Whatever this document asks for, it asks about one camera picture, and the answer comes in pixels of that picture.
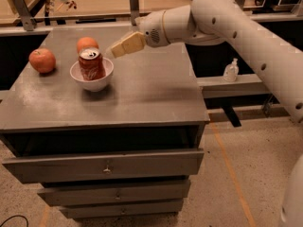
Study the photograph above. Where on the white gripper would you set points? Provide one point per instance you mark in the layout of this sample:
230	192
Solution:
152	28

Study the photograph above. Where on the red coke can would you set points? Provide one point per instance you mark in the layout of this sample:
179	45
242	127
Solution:
91	63

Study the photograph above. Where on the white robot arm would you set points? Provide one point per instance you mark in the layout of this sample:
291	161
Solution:
278	64

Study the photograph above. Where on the white bowl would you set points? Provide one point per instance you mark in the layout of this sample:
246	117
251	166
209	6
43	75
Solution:
93	85

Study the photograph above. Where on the orange fruit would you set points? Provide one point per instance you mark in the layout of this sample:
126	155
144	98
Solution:
86	42

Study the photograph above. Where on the red apple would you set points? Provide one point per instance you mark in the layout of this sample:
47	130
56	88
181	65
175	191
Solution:
42	60

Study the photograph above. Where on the clear sanitizer pump bottle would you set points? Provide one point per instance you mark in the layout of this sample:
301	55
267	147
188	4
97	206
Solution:
231	71

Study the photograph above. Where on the grey drawer cabinet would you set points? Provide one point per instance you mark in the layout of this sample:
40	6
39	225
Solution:
153	103

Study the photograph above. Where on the middle grey drawer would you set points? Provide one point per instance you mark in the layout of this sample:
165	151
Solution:
115	192

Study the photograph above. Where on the grey drawer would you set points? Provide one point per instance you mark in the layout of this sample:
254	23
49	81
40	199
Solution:
115	192
78	168
123	209

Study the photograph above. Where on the top grey drawer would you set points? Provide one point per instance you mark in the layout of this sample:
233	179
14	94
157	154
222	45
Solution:
78	168

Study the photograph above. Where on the bottom grey drawer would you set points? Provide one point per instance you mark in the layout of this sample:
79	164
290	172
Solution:
123	209

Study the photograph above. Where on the middle metal bracket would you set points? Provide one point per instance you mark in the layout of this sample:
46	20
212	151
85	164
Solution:
134	10

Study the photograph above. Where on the left metal bracket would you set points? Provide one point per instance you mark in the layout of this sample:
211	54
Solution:
27	20

